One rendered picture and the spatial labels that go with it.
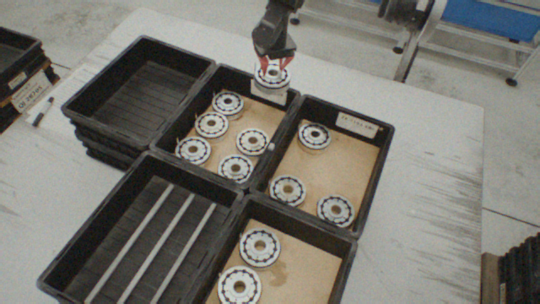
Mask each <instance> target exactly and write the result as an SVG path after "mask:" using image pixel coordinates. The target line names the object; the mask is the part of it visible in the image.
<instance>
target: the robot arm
mask: <svg viewBox="0 0 540 304"><path fill-rule="evenodd" d="M304 2H305V0H268V2H267V5H266V7H265V9H266V11H265V14H264V15H263V16H262V17H261V18H260V20H259V22H258V24H257V25H256V27H255V29H253V30H252V32H251V38H252V45H253V50H255V52H256V54H257V58H258V60H259V62H260V64H261V68H262V73H263V76H266V72H267V67H268V64H269V61H275V60H279V69H280V70H281V72H283V70H284V69H285V67H286V66H287V65H288V64H289V63H291V62H292V61H293V60H294V57H295V52H294V51H297V46H296V44H295V42H294V39H293V38H292V36H291V35H290V34H289V33H287V30H288V28H287V27H288V23H289V16H290V13H294V14H296V13H297V11H298V9H301V8H302V6H303V4H304ZM267 56H268V59H269V61H268V60H267ZM284 58H285V60H284V62H283V59H284ZM282 64H283V65H282Z"/></svg>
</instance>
